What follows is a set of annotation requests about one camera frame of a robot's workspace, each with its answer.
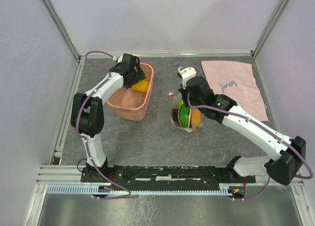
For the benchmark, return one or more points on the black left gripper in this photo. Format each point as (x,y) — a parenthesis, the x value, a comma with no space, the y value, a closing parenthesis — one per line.
(139,76)

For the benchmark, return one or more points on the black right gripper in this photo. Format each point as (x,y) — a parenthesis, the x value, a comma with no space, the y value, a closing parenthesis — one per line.
(183,92)

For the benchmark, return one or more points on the yellow toy mango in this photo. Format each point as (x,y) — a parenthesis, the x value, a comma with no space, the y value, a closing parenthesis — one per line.
(141,86)

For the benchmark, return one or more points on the green toy fruit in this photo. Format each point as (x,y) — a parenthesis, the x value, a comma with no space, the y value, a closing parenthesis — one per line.
(179,105)

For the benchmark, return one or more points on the orange toy fruit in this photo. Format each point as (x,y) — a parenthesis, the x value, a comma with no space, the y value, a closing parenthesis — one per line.
(196,117)

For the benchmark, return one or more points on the toy peach slice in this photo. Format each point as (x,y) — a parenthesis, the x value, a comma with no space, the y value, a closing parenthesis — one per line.
(184,115)

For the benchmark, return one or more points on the clear zip top bag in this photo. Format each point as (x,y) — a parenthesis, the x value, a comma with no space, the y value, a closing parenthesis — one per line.
(174,100)

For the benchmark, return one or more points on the pink plastic basket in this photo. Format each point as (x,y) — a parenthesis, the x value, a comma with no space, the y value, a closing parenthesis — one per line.
(130,104)

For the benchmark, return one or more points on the dark red toy grapes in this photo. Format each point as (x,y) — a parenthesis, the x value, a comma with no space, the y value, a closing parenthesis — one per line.
(175,114)

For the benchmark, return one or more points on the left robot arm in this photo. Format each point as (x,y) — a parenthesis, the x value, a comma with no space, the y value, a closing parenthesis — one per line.
(87,116)

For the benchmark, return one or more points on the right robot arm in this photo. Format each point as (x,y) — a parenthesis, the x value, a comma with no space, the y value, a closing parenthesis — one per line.
(284,155)

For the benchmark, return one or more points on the pink cloth with writing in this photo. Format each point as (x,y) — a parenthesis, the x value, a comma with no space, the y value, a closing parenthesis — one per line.
(236,80)

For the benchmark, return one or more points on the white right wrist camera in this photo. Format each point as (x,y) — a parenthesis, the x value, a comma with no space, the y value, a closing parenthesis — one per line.
(186,73)

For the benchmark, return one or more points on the light blue cable duct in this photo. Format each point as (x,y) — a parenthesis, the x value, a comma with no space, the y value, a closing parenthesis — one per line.
(102,190)

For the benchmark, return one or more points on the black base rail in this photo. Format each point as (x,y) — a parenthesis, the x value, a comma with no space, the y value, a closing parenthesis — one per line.
(164,177)

